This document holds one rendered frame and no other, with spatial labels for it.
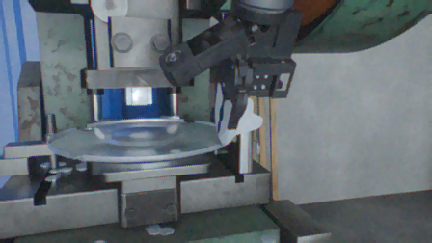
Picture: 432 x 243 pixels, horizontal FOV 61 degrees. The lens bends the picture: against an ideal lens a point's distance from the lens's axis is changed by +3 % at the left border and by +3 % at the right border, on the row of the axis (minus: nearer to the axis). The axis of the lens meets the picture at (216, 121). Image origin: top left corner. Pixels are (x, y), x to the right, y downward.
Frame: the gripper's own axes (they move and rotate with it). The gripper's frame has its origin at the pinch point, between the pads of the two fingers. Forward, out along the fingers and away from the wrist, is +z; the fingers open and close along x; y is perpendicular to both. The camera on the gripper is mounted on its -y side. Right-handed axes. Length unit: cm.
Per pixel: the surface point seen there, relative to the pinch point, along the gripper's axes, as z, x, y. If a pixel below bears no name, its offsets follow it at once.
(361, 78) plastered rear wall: 58, 118, 138
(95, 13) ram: -11.3, 19.7, -16.3
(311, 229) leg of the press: 12.3, -9.8, 14.2
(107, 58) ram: -4.5, 17.7, -15.0
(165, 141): 2.6, 3.2, -7.6
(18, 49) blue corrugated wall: 44, 127, -47
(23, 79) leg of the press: 17, 49, -34
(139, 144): 2.5, 2.9, -11.6
